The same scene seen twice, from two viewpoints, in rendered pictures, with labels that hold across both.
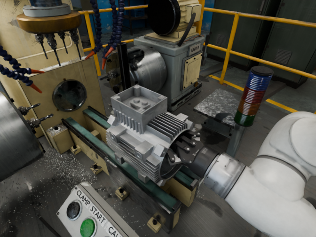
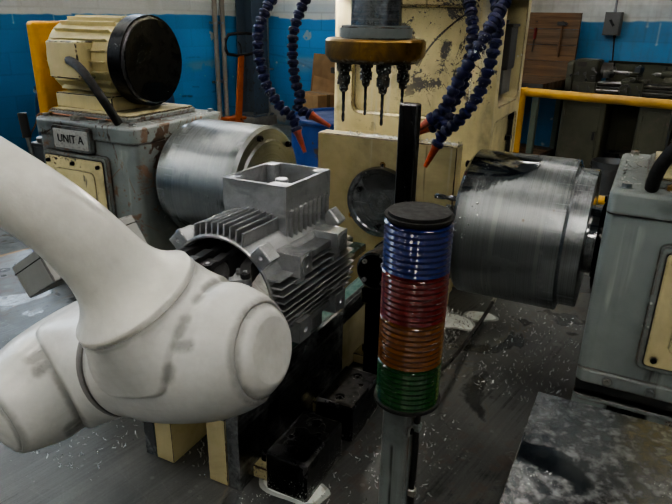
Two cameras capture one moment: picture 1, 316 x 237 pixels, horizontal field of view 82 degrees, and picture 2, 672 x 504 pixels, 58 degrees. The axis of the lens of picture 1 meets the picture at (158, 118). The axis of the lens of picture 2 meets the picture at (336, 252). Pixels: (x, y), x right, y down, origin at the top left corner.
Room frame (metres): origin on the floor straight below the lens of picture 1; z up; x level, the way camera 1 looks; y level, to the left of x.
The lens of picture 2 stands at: (0.30, -0.76, 1.37)
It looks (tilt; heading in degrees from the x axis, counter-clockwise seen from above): 21 degrees down; 76
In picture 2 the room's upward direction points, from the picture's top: 1 degrees clockwise
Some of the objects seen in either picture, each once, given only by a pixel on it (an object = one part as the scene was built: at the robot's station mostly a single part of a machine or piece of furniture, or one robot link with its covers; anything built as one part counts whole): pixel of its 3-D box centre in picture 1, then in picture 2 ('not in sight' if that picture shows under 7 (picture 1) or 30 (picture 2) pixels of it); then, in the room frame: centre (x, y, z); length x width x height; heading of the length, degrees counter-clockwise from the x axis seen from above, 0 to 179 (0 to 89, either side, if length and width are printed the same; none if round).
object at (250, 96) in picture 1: (253, 92); (414, 290); (0.49, -0.30, 1.14); 0.06 x 0.06 x 0.04
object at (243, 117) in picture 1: (245, 115); (408, 376); (0.49, -0.30, 1.05); 0.06 x 0.06 x 0.04
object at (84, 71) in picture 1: (67, 99); (390, 214); (0.72, 0.43, 0.97); 0.30 x 0.11 x 0.34; 139
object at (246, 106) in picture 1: (248, 104); (411, 335); (0.49, -0.30, 1.10); 0.06 x 0.06 x 0.04
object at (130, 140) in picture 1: (151, 138); (263, 269); (0.40, 0.02, 1.04); 0.20 x 0.19 x 0.19; 49
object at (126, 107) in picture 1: (139, 108); (278, 198); (0.42, 0.05, 1.13); 0.12 x 0.11 x 0.07; 49
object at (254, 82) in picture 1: (258, 79); (417, 243); (0.49, -0.30, 1.19); 0.06 x 0.06 x 0.04
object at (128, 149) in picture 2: not in sight; (130, 187); (0.17, 0.70, 0.99); 0.35 x 0.31 x 0.37; 139
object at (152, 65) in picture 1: (140, 72); (540, 231); (0.87, 0.09, 1.04); 0.41 x 0.25 x 0.25; 139
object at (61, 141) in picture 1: (60, 138); not in sight; (0.58, 0.43, 0.86); 0.07 x 0.06 x 0.12; 139
